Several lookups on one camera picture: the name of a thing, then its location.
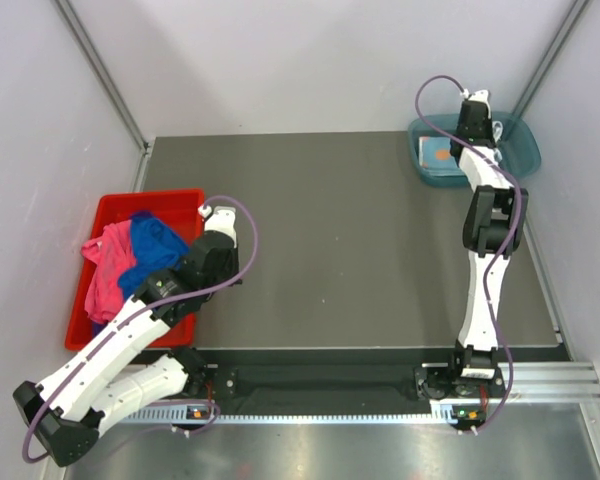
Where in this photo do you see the purple cable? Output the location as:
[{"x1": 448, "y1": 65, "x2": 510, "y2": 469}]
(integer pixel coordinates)
[
  {"x1": 414, "y1": 74, "x2": 527, "y2": 435},
  {"x1": 21, "y1": 194, "x2": 259, "y2": 462}
]

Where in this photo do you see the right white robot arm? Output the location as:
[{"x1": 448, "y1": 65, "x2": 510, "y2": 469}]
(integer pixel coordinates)
[{"x1": 450, "y1": 90, "x2": 528, "y2": 382}]

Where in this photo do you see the teal translucent plastic tray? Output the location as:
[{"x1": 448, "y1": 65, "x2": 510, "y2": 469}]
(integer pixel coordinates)
[{"x1": 407, "y1": 111, "x2": 541, "y2": 188}]

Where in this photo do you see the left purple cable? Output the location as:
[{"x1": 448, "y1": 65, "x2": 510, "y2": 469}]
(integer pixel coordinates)
[{"x1": 21, "y1": 194, "x2": 259, "y2": 462}]

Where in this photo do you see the right aluminium frame post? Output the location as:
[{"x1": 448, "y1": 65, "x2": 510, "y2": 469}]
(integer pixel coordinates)
[{"x1": 512, "y1": 0, "x2": 592, "y2": 118}]

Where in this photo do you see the aluminium front rail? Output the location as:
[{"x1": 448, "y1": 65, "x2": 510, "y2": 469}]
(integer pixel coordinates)
[{"x1": 508, "y1": 362, "x2": 600, "y2": 403}]

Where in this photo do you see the aluminium frame post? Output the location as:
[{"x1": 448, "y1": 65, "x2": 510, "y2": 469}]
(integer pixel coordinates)
[
  {"x1": 51, "y1": 0, "x2": 149, "y2": 153},
  {"x1": 512, "y1": 0, "x2": 592, "y2": 118}
]

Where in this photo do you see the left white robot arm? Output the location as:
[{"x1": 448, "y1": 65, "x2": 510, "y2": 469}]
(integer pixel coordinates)
[{"x1": 13, "y1": 226, "x2": 243, "y2": 467}]

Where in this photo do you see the white slotted cable duct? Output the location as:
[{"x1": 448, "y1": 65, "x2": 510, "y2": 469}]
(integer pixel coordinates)
[{"x1": 122, "y1": 403, "x2": 483, "y2": 426}]

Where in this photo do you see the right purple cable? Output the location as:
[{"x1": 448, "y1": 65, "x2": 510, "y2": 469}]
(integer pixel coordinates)
[{"x1": 414, "y1": 74, "x2": 527, "y2": 435}]

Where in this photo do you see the pink towel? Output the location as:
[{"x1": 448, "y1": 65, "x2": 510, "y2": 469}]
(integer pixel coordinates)
[{"x1": 81, "y1": 220, "x2": 136, "y2": 325}]

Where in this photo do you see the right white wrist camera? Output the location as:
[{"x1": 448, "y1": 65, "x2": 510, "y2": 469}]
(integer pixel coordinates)
[{"x1": 461, "y1": 89, "x2": 490, "y2": 107}]

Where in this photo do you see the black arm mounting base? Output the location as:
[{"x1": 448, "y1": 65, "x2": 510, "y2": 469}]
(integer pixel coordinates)
[{"x1": 180, "y1": 364, "x2": 504, "y2": 417}]

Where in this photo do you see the light blue polka-dot towel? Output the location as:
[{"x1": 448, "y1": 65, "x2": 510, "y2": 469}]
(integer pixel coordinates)
[{"x1": 417, "y1": 135, "x2": 464, "y2": 177}]

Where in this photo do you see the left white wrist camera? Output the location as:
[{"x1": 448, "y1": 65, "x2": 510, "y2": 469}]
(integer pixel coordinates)
[{"x1": 198, "y1": 205, "x2": 236, "y2": 238}]

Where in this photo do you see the left aluminium frame post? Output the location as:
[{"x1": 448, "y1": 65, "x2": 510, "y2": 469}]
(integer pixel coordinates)
[{"x1": 51, "y1": 0, "x2": 149, "y2": 153}]

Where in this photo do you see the purple towel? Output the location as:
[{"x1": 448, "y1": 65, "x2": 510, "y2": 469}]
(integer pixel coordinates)
[{"x1": 91, "y1": 321, "x2": 106, "y2": 337}]

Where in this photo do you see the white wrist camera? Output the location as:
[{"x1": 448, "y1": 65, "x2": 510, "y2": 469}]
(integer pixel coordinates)
[
  {"x1": 198, "y1": 205, "x2": 236, "y2": 238},
  {"x1": 461, "y1": 89, "x2": 490, "y2": 107}
]

